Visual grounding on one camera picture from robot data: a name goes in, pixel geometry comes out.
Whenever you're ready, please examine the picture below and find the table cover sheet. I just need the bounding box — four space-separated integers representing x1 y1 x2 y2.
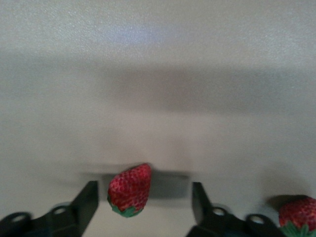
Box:
0 0 316 237

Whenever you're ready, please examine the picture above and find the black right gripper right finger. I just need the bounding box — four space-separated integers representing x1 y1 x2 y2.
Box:
186 182 287 237

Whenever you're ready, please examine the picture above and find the red strawberry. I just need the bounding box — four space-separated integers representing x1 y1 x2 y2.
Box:
278 196 316 237
107 162 152 218

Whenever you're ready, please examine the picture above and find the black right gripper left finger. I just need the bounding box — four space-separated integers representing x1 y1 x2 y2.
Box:
0 181 99 237

